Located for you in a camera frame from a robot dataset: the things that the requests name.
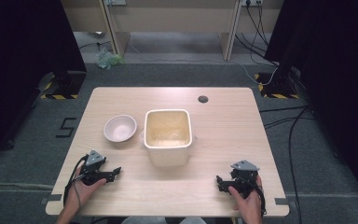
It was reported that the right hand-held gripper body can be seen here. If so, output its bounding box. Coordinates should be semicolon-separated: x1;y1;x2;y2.
228;160;260;200

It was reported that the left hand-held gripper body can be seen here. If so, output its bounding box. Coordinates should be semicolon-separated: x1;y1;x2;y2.
79;149;109;187

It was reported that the person's left hand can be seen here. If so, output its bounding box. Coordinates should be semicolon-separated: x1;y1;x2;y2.
62;167;107;217

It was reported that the person's right hand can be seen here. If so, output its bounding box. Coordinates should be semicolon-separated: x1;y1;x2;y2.
227;175;264;224

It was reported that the small white bowl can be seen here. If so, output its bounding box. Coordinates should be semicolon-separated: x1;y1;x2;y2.
103;114;138;144

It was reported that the cream square plastic container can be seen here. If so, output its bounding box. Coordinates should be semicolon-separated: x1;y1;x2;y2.
141;108;198;168

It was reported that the black stand base striped tape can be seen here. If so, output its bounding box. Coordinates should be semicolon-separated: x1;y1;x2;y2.
254;72;301;100
39;70;88;101

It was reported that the green plastic bag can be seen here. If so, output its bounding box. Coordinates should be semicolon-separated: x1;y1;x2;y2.
95;49;127;70

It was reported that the black curtain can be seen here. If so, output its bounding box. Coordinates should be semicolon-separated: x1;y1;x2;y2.
0;0;88;167
264;0;358;213

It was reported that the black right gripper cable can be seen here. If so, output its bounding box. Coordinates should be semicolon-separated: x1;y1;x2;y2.
244;175;268;217

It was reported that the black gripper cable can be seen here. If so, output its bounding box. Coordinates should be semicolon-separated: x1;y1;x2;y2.
244;175;268;217
62;154;90;209

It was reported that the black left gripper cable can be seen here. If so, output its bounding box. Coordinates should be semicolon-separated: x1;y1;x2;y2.
62;154;90;209

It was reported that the white floor cable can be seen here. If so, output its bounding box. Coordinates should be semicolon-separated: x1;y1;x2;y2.
126;40;279;87

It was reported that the black floor cable bundle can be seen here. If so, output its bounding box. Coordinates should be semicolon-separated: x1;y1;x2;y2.
234;3;279;67

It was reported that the wooden desk frame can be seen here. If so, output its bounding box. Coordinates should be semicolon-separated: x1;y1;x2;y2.
60;0;285;62

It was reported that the wall power socket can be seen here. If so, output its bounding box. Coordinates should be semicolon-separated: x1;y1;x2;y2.
241;0;265;7

